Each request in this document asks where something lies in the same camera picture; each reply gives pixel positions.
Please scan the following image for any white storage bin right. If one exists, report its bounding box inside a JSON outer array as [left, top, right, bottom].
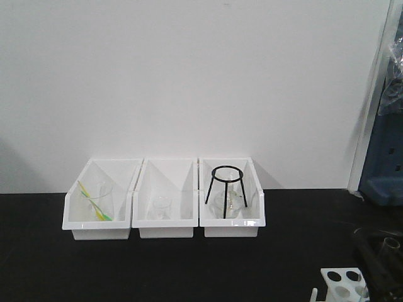
[[198, 158, 266, 237]]

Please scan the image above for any white storage bin middle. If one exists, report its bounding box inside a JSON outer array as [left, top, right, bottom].
[[132, 158, 199, 238]]

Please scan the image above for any black metal tripod stand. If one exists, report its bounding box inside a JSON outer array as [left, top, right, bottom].
[[205, 165, 248, 219]]

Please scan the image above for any glass beaker in left bin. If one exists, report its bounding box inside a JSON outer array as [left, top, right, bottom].
[[81, 181, 115, 221]]

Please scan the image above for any blue plastic equipment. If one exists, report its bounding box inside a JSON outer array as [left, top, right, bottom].
[[359, 16, 402, 206]]

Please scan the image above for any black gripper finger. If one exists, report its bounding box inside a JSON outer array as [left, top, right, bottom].
[[355, 231, 402, 301]]

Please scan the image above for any white storage bin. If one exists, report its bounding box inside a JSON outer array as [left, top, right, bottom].
[[62, 159, 144, 240], [132, 158, 199, 238], [198, 158, 266, 237]]

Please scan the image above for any glass beaker in middle bin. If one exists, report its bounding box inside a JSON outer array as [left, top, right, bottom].
[[152, 196, 172, 220]]

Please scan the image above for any clear plastic bag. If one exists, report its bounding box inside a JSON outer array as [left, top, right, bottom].
[[378, 35, 402, 116]]

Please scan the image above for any white test tube rack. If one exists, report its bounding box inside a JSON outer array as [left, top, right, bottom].
[[321, 267, 368, 302]]

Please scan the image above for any glass flask in right bin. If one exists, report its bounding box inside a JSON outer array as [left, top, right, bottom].
[[208, 179, 245, 219]]

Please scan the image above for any white storage bin left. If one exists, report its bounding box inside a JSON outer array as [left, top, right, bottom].
[[62, 159, 144, 240]]

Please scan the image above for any white vertical frame post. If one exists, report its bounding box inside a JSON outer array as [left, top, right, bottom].
[[347, 1, 402, 194]]

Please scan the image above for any glass beaker in bin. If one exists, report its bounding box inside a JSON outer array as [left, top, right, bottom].
[[152, 196, 172, 220], [81, 181, 115, 221]]

